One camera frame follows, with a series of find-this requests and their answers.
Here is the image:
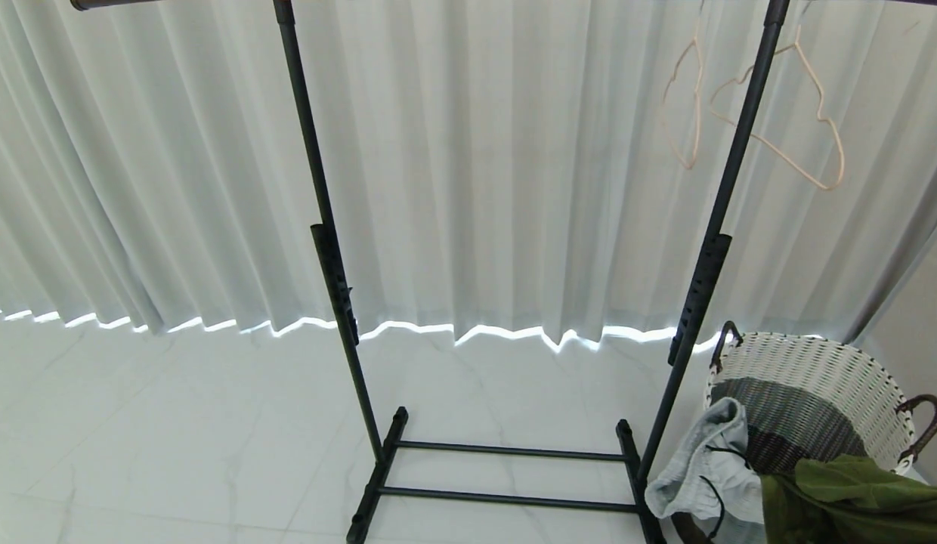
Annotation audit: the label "green printed shirt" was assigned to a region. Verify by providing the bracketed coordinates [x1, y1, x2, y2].
[759, 453, 937, 544]

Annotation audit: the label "black clothes rack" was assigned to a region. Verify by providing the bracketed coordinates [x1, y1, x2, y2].
[70, 0, 937, 544]

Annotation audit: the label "pink clothes hanger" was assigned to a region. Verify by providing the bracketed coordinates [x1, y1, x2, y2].
[709, 23, 846, 191]
[660, 0, 704, 171]

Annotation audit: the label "white laundry basket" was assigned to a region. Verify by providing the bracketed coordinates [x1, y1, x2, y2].
[669, 321, 937, 544]

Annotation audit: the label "white curtain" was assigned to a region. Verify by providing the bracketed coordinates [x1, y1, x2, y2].
[0, 0, 937, 354]

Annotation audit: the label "pale grey shorts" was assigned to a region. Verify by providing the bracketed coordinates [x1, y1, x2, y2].
[645, 397, 768, 541]

